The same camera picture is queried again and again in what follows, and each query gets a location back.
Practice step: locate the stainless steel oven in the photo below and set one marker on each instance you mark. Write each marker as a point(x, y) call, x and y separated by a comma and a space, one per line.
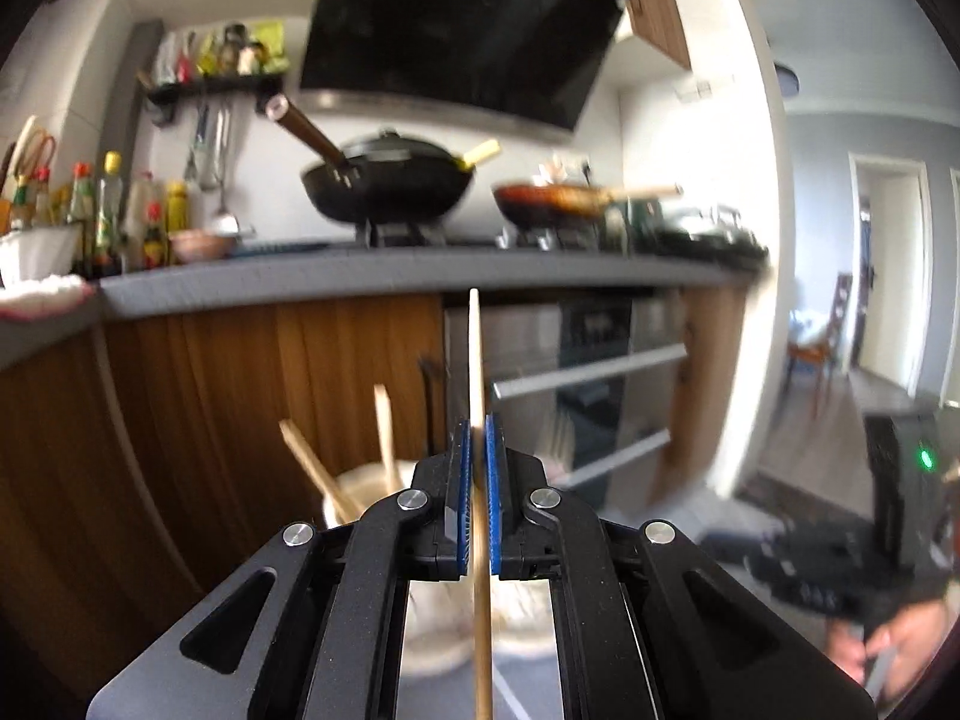
point(585, 382)

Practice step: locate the grey striped cloth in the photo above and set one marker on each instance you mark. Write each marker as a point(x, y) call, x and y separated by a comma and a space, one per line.
point(525, 690)

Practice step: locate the person's right hand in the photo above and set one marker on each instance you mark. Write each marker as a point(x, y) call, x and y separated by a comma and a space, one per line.
point(911, 637)

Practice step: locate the gas stove burner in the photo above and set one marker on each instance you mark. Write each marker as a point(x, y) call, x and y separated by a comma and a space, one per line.
point(405, 232)

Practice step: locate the black range hood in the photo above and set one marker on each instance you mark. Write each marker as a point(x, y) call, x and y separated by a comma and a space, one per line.
point(457, 22)

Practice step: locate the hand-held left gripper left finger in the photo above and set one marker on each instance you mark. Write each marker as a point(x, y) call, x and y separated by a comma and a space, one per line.
point(463, 495)

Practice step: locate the yellow squeeze bottle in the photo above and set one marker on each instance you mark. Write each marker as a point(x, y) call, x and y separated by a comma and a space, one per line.
point(177, 206)

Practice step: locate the black wall spice rack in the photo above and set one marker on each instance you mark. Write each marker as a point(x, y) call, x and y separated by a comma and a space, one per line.
point(217, 71)

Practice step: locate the wooden kitchen cabinet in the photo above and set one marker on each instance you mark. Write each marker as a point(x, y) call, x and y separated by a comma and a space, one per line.
point(225, 405)

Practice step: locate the black wok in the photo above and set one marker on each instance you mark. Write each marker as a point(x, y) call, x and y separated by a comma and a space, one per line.
point(390, 184)

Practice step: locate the green kettle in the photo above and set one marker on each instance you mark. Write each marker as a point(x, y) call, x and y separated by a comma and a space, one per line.
point(636, 221)

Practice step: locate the white bowl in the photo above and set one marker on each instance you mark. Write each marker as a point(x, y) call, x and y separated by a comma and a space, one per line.
point(37, 255)

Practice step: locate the hanging metal utensils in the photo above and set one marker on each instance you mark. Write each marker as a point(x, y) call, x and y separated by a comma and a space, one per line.
point(214, 165)

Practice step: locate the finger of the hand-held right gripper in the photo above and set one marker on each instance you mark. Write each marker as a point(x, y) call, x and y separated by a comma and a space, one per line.
point(810, 566)

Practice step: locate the white folded cloth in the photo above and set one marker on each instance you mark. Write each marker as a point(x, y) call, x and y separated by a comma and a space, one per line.
point(41, 298)

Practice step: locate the white ceramic utensil holder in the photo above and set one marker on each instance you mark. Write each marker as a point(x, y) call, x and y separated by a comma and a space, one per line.
point(435, 622)

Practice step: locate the copper frying pan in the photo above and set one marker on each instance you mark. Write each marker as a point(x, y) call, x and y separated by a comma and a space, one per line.
point(555, 202)

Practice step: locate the black electric grill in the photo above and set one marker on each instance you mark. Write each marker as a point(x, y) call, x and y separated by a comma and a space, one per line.
point(712, 232)

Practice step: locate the wooden chair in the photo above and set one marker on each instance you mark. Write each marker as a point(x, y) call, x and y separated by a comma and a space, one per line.
point(821, 345)

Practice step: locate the pink bowl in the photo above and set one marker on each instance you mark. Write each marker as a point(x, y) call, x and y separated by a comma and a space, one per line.
point(201, 245)

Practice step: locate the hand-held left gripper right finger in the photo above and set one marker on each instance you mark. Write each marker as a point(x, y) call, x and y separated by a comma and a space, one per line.
point(493, 495)

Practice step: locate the wooden chopstick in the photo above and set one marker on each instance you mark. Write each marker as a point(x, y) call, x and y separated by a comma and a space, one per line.
point(386, 435)
point(315, 465)
point(475, 360)

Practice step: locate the red capped sauce bottle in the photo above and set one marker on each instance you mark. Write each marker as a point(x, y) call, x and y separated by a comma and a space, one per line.
point(81, 217)

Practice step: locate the white jar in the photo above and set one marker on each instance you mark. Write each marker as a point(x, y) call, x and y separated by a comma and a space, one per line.
point(139, 202)

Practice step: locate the clear oil bottle yellow cap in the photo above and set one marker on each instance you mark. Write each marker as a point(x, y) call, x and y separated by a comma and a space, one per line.
point(109, 217)

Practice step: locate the yellow green spatula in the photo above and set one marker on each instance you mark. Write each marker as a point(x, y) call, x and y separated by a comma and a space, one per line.
point(481, 153)

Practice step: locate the round ceiling light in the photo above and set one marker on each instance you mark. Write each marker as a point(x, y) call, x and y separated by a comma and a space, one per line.
point(786, 79)

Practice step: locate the wooden upper cabinet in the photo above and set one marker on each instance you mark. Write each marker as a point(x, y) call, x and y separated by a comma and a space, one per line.
point(656, 0)

